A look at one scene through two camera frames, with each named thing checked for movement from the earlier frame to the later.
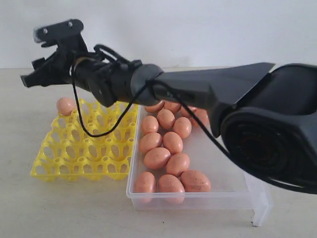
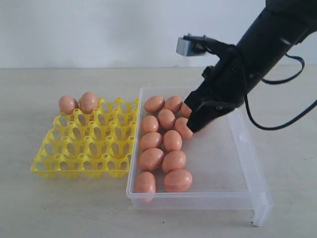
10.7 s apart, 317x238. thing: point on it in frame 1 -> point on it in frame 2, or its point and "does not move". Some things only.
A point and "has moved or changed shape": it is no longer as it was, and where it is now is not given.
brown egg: x=177 y=163 has moved or changed shape
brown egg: x=193 y=110 does not move
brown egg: x=195 y=181 -> x=177 y=181
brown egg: x=171 y=189 -> x=88 y=101
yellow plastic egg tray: x=68 y=153 does not move
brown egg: x=174 y=107 does not move
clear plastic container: x=232 y=187 does not move
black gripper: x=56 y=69 -> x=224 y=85
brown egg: x=149 y=124 does not move
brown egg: x=145 y=187 does not move
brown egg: x=166 y=119 does not move
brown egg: x=182 y=126 does not move
